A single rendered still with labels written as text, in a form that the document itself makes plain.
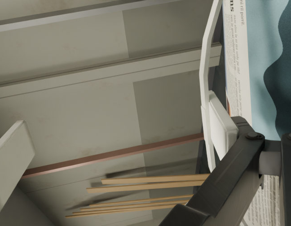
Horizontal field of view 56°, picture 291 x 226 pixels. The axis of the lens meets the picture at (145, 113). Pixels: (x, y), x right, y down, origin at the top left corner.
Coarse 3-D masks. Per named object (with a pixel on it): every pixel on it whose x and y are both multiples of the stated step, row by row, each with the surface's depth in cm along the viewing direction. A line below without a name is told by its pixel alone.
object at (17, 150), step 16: (16, 128) 19; (0, 144) 17; (16, 144) 19; (32, 144) 21; (0, 160) 16; (16, 160) 18; (0, 176) 16; (16, 176) 18; (0, 192) 16; (0, 208) 16
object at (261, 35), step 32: (256, 0) 18; (288, 0) 15; (256, 32) 19; (288, 32) 15; (256, 64) 20; (288, 64) 16; (256, 96) 21; (288, 96) 17; (256, 128) 22; (288, 128) 17; (256, 192) 24; (256, 224) 26
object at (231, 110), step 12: (228, 0) 23; (228, 12) 23; (228, 24) 24; (228, 36) 25; (228, 48) 26; (228, 60) 27; (228, 72) 31; (228, 84) 33; (228, 96) 34; (228, 108) 35
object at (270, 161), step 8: (240, 120) 17; (240, 128) 16; (248, 128) 16; (272, 144) 14; (264, 152) 14; (272, 152) 13; (280, 152) 13; (264, 160) 14; (272, 160) 14; (280, 160) 13; (264, 168) 14; (272, 168) 14; (280, 168) 14
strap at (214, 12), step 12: (216, 0) 17; (216, 12) 17; (204, 36) 18; (204, 48) 18; (204, 60) 18; (204, 72) 18; (204, 84) 19; (204, 96) 19; (204, 108) 19; (204, 120) 20; (204, 132) 20
